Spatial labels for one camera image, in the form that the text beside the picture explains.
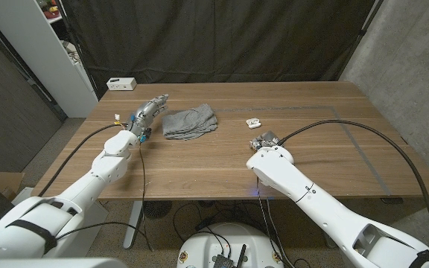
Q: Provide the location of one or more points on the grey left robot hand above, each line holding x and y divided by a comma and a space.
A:
143, 115

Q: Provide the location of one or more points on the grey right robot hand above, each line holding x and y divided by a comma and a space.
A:
268, 139

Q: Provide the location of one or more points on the white airpods case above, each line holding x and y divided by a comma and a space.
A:
253, 123

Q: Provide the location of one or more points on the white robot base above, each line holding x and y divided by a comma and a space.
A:
233, 238

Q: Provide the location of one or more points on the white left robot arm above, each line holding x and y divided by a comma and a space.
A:
106, 167

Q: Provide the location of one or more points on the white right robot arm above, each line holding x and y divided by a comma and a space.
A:
311, 201

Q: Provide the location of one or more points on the grey folded cloth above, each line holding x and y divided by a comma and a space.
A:
188, 121

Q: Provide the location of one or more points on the white power strip box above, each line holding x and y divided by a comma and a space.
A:
121, 83

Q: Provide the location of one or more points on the black round floor fan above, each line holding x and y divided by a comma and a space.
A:
157, 209

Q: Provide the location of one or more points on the white shelf clutter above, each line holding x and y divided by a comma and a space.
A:
71, 46

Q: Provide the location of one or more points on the black backdrop curtain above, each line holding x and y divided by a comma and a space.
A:
218, 37

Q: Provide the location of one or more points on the grey table leg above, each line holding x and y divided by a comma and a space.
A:
132, 227

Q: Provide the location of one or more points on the black antenna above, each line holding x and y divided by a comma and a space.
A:
242, 257

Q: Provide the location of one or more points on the white shelf cabinet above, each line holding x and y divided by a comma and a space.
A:
39, 48

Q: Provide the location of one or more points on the black electronics module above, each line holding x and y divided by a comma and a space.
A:
223, 261

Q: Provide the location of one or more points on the red shelf object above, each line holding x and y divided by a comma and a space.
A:
50, 14

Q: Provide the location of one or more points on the cardboard box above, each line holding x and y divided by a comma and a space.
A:
2, 180

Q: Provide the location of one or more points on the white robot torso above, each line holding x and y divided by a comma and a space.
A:
50, 263

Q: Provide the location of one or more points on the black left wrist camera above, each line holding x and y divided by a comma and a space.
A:
146, 134

